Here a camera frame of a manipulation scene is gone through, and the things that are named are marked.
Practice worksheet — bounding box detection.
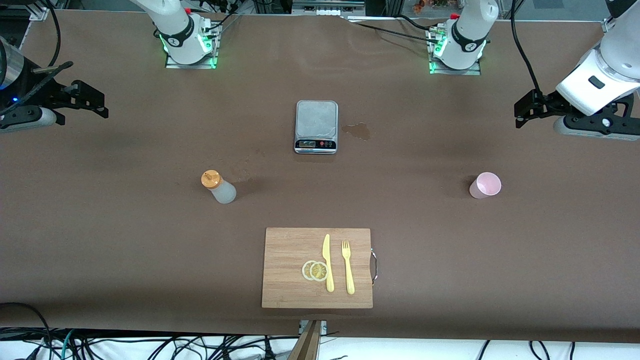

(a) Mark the pink plastic cup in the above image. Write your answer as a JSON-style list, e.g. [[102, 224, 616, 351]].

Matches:
[[469, 172, 502, 200]]

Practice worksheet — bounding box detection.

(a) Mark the clear sauce bottle orange cap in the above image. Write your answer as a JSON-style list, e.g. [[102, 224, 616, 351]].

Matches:
[[201, 170, 237, 205]]

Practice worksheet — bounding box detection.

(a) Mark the brown sauce spill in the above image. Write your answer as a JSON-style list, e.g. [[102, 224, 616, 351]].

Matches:
[[341, 122, 372, 142]]

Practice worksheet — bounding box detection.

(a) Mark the silver digital kitchen scale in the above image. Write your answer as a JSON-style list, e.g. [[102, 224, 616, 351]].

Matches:
[[294, 100, 339, 155]]

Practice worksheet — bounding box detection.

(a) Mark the white power strip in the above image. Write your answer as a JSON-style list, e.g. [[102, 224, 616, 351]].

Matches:
[[292, 0, 366, 17]]

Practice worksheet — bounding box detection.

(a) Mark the yellow plastic fork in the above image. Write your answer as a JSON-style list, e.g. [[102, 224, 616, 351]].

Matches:
[[341, 240, 356, 295]]

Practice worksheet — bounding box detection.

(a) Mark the yellow plastic knife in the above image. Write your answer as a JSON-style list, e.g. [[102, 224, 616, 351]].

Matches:
[[322, 234, 335, 293]]

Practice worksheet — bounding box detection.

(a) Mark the wooden cutting board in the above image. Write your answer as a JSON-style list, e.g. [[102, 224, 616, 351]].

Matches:
[[261, 227, 379, 309]]

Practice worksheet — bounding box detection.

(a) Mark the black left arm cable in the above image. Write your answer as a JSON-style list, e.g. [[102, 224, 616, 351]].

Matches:
[[510, 0, 546, 98]]

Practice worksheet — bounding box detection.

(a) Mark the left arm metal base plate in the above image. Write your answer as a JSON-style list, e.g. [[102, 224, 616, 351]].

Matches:
[[428, 27, 482, 76]]

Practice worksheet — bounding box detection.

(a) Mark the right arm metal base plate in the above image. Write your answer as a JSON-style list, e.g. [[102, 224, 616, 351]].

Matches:
[[165, 20, 220, 70]]

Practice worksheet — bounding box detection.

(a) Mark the black tabletop cable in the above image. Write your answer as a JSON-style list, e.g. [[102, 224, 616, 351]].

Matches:
[[397, 14, 442, 32], [345, 17, 443, 43]]

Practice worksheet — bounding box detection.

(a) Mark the teal floor cable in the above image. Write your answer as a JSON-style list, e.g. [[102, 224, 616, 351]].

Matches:
[[59, 329, 77, 360]]

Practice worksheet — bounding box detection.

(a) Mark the metal table bracket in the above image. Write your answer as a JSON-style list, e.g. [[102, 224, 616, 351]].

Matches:
[[298, 320, 328, 337]]

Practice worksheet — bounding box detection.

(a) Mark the wooden post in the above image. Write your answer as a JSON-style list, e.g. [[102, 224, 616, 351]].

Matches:
[[287, 320, 323, 360]]

